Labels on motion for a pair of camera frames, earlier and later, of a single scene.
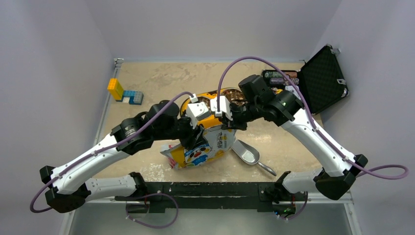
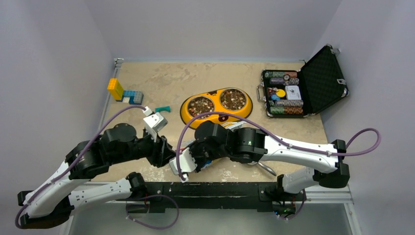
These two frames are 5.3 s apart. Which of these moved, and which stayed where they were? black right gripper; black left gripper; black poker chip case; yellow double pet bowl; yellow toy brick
Moved: black right gripper; black left gripper
Stayed: yellow double pet bowl; yellow toy brick; black poker chip case
